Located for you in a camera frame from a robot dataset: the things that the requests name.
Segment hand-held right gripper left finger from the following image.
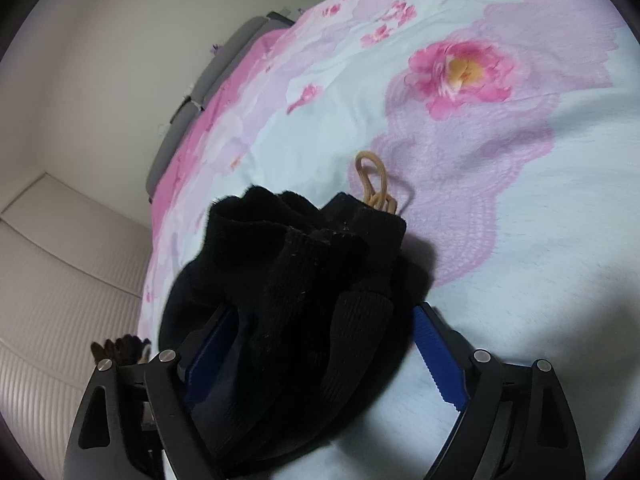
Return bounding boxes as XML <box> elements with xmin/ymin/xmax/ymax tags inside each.
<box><xmin>65</xmin><ymin>305</ymin><xmax>237</xmax><ymax>480</ymax></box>

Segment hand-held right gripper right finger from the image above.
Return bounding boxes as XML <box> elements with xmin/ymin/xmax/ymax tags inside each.
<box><xmin>412</xmin><ymin>302</ymin><xmax>587</xmax><ymax>480</ymax></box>

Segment black pants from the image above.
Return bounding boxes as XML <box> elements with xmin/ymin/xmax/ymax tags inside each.
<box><xmin>159</xmin><ymin>150</ymin><xmax>432</xmax><ymax>463</ymax></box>

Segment dark brown clothes pile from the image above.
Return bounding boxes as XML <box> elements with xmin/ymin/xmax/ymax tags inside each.
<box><xmin>90</xmin><ymin>334</ymin><xmax>152</xmax><ymax>367</ymax></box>

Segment bed with pink floral cover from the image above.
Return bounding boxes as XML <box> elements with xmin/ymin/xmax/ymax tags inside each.
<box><xmin>139</xmin><ymin>0</ymin><xmax>640</xmax><ymax>480</ymax></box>

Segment white louvred wardrobe doors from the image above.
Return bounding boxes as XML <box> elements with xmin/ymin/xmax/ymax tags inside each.
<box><xmin>0</xmin><ymin>170</ymin><xmax>157</xmax><ymax>466</ymax></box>

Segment grey headboard cushion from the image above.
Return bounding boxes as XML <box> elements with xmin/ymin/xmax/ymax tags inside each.
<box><xmin>146</xmin><ymin>101</ymin><xmax>202</xmax><ymax>205</ymax></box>
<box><xmin>192</xmin><ymin>11</ymin><xmax>297</xmax><ymax>107</ymax></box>

